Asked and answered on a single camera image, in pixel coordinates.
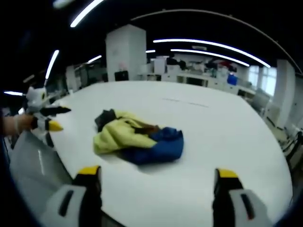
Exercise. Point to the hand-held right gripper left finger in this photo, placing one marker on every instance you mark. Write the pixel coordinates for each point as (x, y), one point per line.
(73, 201)

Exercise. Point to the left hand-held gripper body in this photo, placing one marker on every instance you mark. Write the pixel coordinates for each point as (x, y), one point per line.
(36, 99)

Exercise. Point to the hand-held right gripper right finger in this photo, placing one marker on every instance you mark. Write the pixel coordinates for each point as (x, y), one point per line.
(236, 201)

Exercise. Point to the yellow and blue garment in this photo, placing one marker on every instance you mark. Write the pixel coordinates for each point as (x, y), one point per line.
(139, 139)

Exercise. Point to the person's left hand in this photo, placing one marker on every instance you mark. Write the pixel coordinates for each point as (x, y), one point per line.
(22, 123)

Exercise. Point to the long ceiling light strip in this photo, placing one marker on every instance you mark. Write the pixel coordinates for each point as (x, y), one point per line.
(82, 13)
(52, 63)
(209, 56)
(210, 49)

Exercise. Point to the black chair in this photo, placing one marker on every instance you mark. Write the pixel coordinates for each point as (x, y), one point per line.
(121, 76)

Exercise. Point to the white square pillar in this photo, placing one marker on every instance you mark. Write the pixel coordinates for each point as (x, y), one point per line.
(125, 53)

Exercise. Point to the blue box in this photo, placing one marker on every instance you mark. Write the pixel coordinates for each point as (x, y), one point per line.
(232, 79)

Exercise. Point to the white shelving unit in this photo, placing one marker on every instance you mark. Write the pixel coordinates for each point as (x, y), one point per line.
(189, 75)

